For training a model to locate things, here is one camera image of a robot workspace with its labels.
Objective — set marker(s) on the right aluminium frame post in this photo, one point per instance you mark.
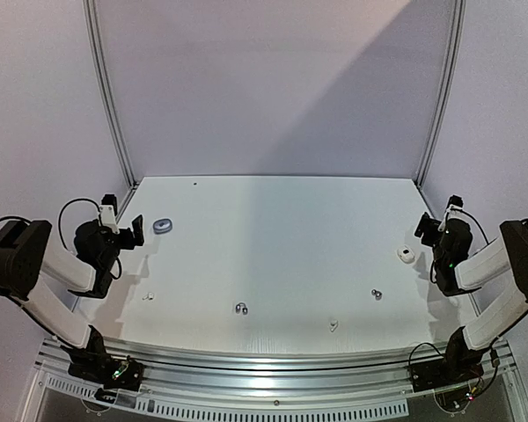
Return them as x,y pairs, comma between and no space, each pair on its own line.
444,89

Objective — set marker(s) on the left aluminium frame post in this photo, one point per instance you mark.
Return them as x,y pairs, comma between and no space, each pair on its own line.
91,15

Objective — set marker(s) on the dark round earbud pair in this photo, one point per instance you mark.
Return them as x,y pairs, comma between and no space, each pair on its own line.
377,294

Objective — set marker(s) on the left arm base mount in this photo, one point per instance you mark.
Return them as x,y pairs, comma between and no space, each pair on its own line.
105,369

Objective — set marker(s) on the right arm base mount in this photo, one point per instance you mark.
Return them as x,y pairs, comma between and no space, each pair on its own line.
439,373

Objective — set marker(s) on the perforated cable tray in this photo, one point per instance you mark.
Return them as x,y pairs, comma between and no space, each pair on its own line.
65,400

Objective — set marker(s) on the silver ear-hook earbud pair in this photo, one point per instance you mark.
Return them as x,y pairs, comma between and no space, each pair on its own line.
241,309

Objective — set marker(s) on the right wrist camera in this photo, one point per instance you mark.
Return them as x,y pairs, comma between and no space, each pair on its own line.
455,205

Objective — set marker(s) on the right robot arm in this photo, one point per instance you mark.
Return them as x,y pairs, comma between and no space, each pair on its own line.
457,272

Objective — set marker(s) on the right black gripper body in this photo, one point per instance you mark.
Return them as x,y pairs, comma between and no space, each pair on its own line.
429,225

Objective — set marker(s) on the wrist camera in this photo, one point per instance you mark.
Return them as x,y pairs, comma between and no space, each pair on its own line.
455,205
108,212

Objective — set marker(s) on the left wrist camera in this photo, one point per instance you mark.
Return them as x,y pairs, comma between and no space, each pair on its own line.
108,212

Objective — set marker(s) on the front aluminium rail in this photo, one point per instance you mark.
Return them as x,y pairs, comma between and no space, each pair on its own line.
261,375

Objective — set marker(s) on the white earbud charging case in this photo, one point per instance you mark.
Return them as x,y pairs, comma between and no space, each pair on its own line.
406,255

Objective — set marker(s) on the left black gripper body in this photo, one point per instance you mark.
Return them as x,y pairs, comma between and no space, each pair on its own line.
128,241

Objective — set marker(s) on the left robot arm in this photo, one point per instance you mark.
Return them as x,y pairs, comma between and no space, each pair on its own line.
27,252

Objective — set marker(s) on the aluminium frame post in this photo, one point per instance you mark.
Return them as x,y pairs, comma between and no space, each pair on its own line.
444,89
91,15

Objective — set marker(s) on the blue-grey earbud charging case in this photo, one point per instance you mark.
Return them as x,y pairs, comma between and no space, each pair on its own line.
162,226

